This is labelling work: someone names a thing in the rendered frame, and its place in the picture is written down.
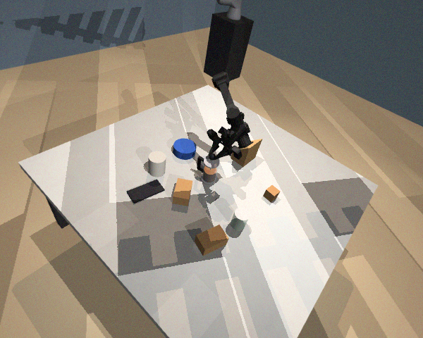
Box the blue short cylinder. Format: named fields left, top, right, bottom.
left=173, top=138, right=197, bottom=160

